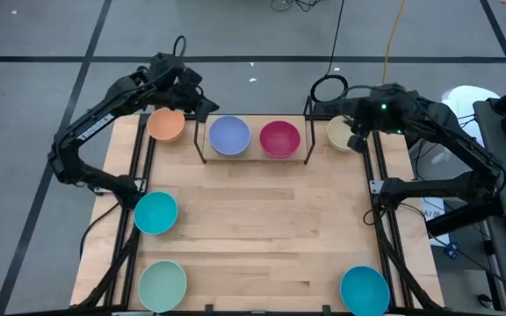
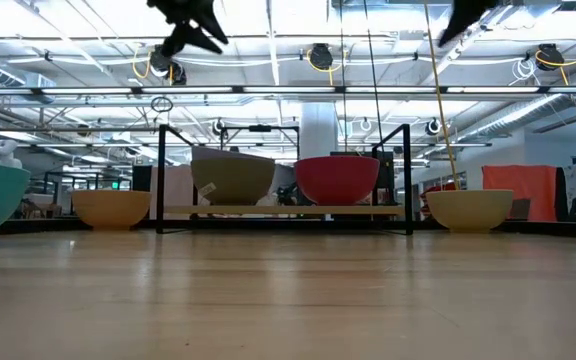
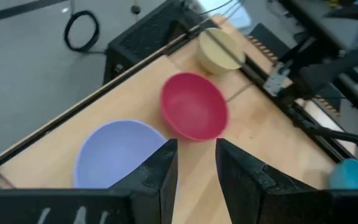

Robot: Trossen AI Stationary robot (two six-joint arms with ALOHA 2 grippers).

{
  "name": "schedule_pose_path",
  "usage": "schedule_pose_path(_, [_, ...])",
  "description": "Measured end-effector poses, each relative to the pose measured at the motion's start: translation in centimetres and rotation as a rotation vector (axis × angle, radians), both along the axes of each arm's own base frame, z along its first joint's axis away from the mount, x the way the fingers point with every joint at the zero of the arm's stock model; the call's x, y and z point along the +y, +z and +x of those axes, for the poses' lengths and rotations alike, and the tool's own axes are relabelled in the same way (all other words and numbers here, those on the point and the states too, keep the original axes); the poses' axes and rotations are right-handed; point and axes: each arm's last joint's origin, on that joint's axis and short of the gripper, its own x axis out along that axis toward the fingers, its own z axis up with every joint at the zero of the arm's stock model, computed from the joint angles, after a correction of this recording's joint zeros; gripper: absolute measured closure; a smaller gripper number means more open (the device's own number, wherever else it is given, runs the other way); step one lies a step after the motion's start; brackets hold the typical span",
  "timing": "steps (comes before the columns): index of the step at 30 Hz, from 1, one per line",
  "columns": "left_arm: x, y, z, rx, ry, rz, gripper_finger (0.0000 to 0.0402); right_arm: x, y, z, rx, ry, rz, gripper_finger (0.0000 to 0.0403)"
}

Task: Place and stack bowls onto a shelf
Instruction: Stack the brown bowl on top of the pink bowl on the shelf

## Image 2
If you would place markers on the silver ventilation duct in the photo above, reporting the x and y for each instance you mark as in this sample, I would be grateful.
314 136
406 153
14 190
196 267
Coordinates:
518 115

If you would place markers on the black metal frame stand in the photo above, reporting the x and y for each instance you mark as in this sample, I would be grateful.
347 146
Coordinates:
260 128

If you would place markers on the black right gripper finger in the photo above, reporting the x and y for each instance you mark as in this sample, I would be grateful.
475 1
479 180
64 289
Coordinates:
460 10
480 6

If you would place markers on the lavender bowl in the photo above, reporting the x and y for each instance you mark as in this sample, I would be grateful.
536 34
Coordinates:
233 182

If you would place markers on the long linear ceiling light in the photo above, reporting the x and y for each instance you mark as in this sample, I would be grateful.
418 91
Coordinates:
288 90

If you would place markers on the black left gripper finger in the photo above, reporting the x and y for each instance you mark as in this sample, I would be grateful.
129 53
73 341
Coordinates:
210 22
185 36

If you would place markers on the white pillar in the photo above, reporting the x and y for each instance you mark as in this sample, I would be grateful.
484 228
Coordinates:
319 130

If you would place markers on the white robot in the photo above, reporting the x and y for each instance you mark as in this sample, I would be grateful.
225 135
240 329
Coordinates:
4 152

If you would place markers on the wooden shelf with black frame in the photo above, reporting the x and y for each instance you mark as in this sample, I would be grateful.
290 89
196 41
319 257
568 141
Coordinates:
288 210

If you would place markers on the pale yellow bowl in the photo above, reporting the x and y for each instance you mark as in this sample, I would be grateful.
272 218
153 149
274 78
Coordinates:
469 210

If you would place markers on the orange bowl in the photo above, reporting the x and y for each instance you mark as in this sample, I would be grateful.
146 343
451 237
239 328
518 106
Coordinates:
111 210

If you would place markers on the red bowl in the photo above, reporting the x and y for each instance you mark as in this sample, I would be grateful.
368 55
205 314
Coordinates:
336 180

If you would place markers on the orange cloth partition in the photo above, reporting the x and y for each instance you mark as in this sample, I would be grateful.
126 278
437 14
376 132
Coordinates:
518 192

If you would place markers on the black table frame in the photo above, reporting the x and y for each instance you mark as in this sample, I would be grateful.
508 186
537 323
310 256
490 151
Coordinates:
543 227

